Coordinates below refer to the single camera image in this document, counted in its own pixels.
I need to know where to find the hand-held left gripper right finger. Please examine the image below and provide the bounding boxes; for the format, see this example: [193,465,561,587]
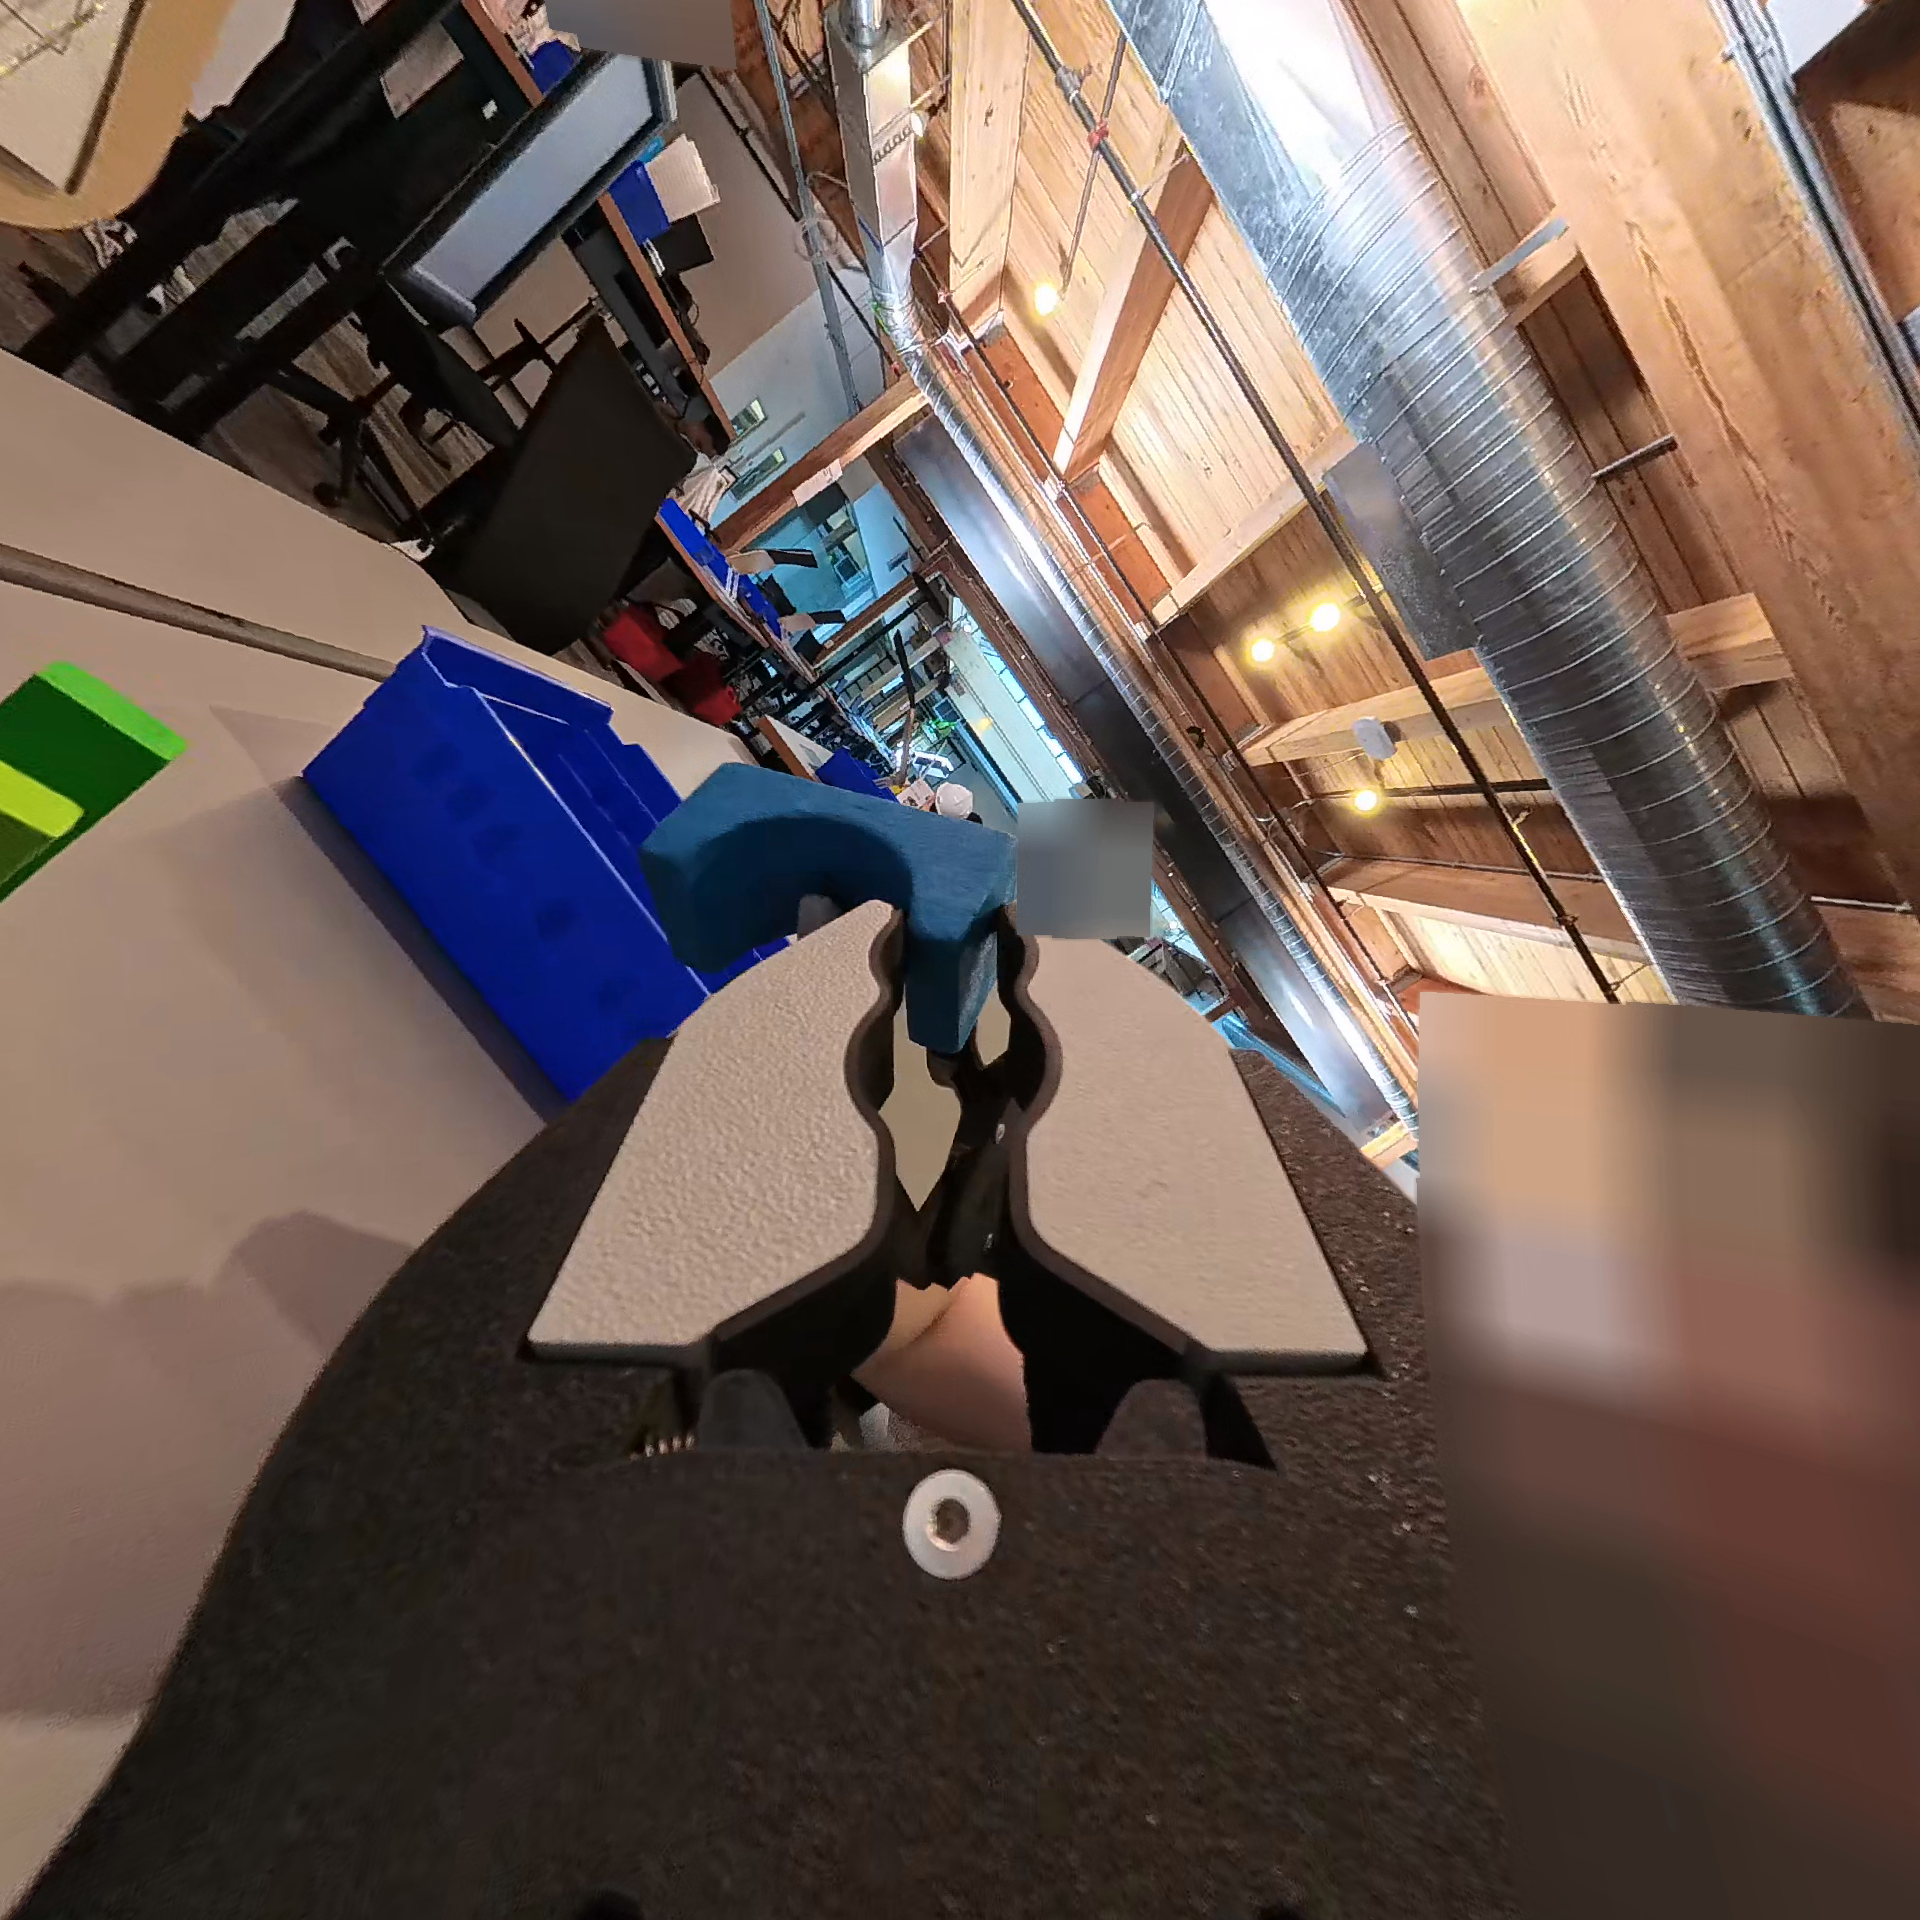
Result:
[987,918,1376,1379]

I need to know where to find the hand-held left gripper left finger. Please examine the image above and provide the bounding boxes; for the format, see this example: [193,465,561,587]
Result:
[525,900,913,1379]

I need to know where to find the blue arch block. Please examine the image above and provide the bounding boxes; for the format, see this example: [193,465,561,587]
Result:
[637,763,1024,1062]

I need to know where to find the blue plastic bin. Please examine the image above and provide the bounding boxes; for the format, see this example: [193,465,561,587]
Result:
[296,628,806,1106]

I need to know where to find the red plastic bins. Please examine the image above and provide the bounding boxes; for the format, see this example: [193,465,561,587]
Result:
[583,595,759,715]

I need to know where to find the black office chair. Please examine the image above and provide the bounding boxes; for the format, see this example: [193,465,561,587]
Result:
[419,316,711,655]

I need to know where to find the silver ventilation duct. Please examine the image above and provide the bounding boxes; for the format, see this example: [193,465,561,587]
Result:
[1103,0,1866,1028]

